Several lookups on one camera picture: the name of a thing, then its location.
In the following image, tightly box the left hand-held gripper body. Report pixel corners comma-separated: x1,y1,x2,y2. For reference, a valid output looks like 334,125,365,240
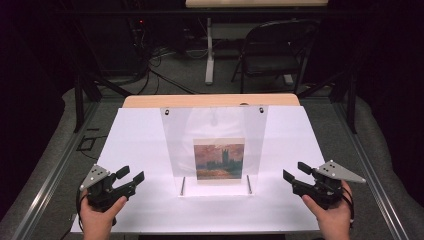
79,163,138,214

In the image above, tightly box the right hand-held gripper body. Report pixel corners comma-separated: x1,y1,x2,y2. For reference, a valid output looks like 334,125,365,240
292,159,367,211

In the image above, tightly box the clear acrylic photo frame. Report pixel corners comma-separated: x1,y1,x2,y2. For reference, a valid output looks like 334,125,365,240
159,105,269,198

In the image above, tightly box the colourful painting print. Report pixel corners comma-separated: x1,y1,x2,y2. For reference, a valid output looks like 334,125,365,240
193,137,246,182

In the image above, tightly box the person's right hand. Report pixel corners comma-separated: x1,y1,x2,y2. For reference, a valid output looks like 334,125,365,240
301,179,354,235

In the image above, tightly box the person's left hand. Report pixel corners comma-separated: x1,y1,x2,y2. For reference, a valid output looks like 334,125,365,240
79,189,128,235

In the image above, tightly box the white sheet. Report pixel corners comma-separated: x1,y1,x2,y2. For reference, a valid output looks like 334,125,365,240
70,105,326,234

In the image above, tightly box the black metal stand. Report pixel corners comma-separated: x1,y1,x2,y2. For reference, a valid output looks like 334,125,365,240
297,68,358,135
73,71,133,134

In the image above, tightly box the wooden table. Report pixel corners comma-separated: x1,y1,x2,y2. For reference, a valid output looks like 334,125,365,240
122,93,301,109

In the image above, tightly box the black folding chair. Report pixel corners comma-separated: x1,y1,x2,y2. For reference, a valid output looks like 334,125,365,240
231,19,322,95

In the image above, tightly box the black computer tower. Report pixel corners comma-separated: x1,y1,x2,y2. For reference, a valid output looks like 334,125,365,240
96,16,149,77

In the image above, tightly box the white desk leg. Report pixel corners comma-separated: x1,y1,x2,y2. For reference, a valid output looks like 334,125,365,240
204,17,215,86

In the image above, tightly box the beige desk top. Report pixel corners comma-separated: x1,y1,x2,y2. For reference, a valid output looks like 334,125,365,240
185,0,329,9

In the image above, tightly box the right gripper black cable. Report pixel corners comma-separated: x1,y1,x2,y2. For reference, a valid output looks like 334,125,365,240
341,185,355,231

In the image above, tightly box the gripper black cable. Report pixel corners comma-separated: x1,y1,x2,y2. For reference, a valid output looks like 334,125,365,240
75,186,89,232
341,185,355,231

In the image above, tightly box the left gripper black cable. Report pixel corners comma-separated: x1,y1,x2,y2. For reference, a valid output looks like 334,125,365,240
75,186,89,232

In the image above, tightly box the aluminium rail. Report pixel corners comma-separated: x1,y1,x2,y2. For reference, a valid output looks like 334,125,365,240
332,99,410,240
11,99,102,240

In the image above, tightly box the bundle of black floor cables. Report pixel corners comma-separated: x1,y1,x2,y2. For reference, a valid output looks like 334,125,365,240
131,44,201,96

